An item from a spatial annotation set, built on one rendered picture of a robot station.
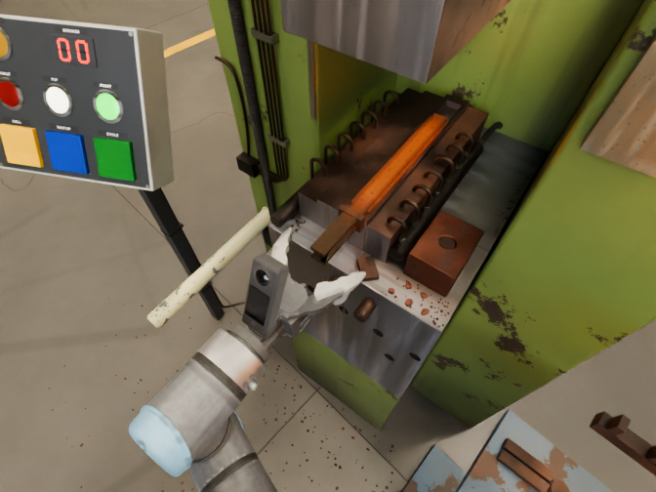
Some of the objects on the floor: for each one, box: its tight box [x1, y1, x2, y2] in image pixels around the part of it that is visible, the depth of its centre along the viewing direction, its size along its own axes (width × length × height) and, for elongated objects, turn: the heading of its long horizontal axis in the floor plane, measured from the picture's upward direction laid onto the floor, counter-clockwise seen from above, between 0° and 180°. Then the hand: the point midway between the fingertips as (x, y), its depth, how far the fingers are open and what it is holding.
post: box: [138, 188, 225, 320], centre depth 119 cm, size 4×4×108 cm
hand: (327, 246), depth 62 cm, fingers open, 14 cm apart
